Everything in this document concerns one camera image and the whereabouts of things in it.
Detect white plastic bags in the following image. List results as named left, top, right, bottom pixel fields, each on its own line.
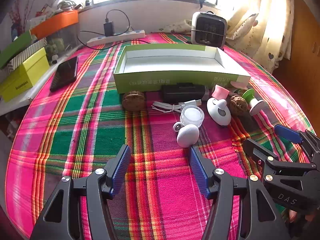
left=47, top=0, right=83, bottom=13

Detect small brown walnut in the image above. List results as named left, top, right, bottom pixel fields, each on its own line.
left=229, top=95, right=248, bottom=117

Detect yellow green cardboard box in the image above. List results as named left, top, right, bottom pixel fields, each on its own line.
left=0, top=47, right=50, bottom=103

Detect black rectangular device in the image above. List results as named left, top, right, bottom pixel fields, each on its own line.
left=161, top=82, right=206, bottom=103

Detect clear round cream jar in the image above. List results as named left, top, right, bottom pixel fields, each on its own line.
left=180, top=105, right=205, bottom=128

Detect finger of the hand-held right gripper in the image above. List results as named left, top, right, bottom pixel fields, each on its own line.
left=242, top=138, right=318, bottom=178
left=274, top=124, right=320, bottom=164

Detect cream heart print curtain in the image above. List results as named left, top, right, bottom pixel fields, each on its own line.
left=226, top=0, right=294, bottom=73

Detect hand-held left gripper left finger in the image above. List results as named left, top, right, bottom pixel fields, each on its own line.
left=30, top=144, right=132, bottom=240

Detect small green ornament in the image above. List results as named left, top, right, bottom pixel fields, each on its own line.
left=47, top=42, right=59, bottom=55

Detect black smartphone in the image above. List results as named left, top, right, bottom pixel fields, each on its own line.
left=49, top=56, right=79, bottom=92

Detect colourful paper packets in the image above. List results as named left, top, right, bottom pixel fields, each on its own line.
left=30, top=5, right=54, bottom=28

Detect green white mushroom massager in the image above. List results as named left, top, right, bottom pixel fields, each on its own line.
left=241, top=89, right=265, bottom=116

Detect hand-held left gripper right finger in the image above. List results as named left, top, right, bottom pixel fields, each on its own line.
left=189, top=146, right=292, bottom=240

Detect striped cardboard box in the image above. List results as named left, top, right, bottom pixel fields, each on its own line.
left=0, top=39, right=48, bottom=77

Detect black charger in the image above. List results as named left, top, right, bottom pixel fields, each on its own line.
left=103, top=17, right=114, bottom=37

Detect floral cloth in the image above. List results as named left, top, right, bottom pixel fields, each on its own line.
left=151, top=19, right=194, bottom=34

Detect white side table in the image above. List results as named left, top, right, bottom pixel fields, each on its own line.
left=0, top=45, right=83, bottom=115

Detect white round knob gadget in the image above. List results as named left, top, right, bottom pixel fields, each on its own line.
left=174, top=122, right=200, bottom=148

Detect white power strip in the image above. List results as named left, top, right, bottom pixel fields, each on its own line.
left=86, top=29, right=146, bottom=47

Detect white usb cable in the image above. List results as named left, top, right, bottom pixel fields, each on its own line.
left=152, top=99, right=202, bottom=113

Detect wooden wardrobe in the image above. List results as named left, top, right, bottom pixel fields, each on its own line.
left=272, top=0, right=320, bottom=140

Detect red flower branches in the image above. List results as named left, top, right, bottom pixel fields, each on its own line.
left=9, top=0, right=38, bottom=38

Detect orange bin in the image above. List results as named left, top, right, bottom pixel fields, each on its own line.
left=30, top=10, right=79, bottom=40

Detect black charger cable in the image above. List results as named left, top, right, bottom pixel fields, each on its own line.
left=77, top=9, right=150, bottom=49

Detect white panda massager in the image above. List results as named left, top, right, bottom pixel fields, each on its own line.
left=207, top=97, right=232, bottom=127

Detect large brown walnut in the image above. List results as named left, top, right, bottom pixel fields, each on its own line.
left=122, top=90, right=146, bottom=112

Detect clear glass tank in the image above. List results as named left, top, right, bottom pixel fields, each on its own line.
left=46, top=25, right=80, bottom=55

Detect green white cardboard box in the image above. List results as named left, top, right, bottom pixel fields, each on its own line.
left=113, top=43, right=251, bottom=94

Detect small grey space heater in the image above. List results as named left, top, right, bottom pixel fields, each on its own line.
left=191, top=11, right=227, bottom=48

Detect pink clip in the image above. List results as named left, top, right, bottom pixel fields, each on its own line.
left=212, top=84, right=230, bottom=99
left=229, top=80, right=248, bottom=94

